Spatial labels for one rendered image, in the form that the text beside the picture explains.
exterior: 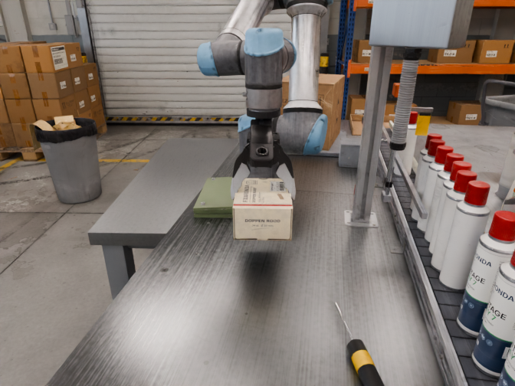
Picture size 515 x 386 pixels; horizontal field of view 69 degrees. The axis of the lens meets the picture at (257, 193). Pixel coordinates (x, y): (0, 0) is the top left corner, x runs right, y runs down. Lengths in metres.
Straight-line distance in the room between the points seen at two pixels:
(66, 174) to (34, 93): 1.40
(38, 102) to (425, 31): 4.01
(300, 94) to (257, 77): 0.36
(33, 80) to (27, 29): 1.87
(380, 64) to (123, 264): 0.85
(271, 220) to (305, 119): 0.40
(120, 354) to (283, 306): 0.30
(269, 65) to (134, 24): 4.85
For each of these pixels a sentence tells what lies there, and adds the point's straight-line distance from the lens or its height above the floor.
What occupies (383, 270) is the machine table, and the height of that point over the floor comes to 0.83.
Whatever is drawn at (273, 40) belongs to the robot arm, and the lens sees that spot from 0.75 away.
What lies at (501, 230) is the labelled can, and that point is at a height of 1.07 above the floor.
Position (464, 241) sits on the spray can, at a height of 0.99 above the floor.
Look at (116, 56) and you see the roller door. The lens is 5.67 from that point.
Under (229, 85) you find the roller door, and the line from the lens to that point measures 5.37.
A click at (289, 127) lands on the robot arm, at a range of 1.09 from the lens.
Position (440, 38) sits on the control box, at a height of 1.30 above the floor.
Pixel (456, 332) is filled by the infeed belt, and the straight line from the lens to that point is 0.71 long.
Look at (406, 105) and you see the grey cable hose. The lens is 0.86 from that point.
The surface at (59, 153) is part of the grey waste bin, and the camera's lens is 3.22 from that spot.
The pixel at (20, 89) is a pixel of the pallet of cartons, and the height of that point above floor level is 0.74.
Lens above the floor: 1.33
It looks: 24 degrees down
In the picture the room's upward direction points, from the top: straight up
